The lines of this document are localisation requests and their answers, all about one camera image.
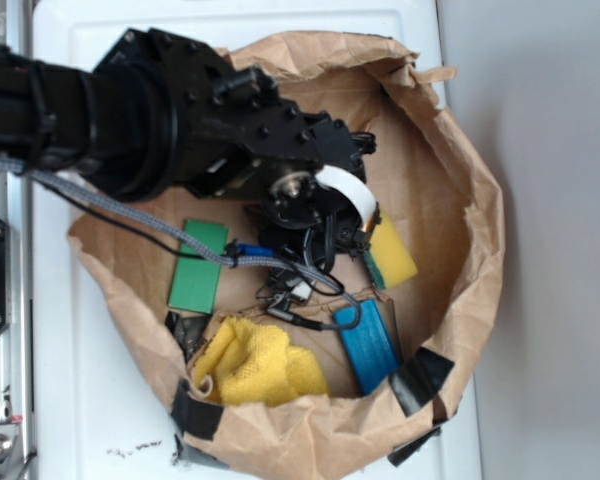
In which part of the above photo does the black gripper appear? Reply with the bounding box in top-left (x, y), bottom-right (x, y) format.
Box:
top-left (179, 64), bottom-right (381, 281)

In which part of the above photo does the white ribbon cable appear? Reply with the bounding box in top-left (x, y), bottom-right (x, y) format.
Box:
top-left (313, 165), bottom-right (377, 229)

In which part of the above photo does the brown paper bag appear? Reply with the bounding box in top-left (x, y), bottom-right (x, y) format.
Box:
top-left (68, 31), bottom-right (505, 479)

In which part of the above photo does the aluminium frame rail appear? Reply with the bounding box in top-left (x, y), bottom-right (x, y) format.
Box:
top-left (0, 0), bottom-right (36, 480)

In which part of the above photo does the yellow green sponge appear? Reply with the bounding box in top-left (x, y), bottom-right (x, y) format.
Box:
top-left (363, 210), bottom-right (418, 290)

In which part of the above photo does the blue wooden block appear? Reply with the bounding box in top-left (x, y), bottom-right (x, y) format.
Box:
top-left (340, 299), bottom-right (399, 395)

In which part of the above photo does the green block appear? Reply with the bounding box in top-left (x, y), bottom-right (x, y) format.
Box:
top-left (168, 219), bottom-right (228, 314)

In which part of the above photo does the black tape piece bottom right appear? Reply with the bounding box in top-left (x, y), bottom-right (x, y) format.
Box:
top-left (387, 425), bottom-right (441, 467)

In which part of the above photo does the black tape piece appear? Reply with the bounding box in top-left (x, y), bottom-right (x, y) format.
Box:
top-left (388, 347), bottom-right (455, 417)
top-left (387, 425), bottom-right (441, 467)
top-left (171, 379), bottom-right (229, 470)

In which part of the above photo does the grey braided cable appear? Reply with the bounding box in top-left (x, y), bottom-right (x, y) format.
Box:
top-left (0, 154), bottom-right (364, 332)

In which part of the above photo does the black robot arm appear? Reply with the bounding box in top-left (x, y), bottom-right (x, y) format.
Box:
top-left (0, 29), bottom-right (380, 255)

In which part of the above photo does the black tape piece left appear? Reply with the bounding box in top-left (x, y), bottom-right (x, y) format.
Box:
top-left (171, 379), bottom-right (229, 470)

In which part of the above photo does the yellow mesh cloth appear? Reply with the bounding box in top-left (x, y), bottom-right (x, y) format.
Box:
top-left (190, 316), bottom-right (330, 407)

